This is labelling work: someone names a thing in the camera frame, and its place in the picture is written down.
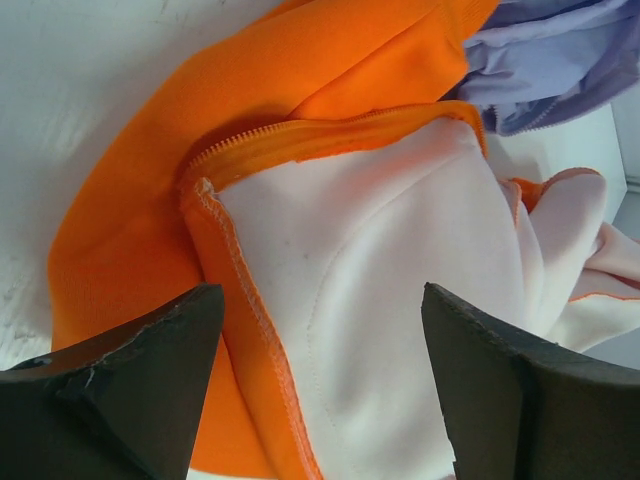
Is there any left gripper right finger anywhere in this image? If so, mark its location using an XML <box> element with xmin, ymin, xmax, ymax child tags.
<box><xmin>421</xmin><ymin>283</ymin><xmax>639</xmax><ymax>479</ymax></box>

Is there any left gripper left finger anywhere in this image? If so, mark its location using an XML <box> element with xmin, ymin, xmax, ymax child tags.
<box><xmin>1</xmin><ymin>284</ymin><xmax>224</xmax><ymax>479</ymax></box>

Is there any crumpled lavender garment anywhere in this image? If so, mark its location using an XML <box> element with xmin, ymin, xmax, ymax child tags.
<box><xmin>453</xmin><ymin>0</ymin><xmax>639</xmax><ymax>136</ymax></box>

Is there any orange jacket with pink lining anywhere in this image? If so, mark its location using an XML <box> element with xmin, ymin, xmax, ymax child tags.
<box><xmin>48</xmin><ymin>1</ymin><xmax>639</xmax><ymax>479</ymax></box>

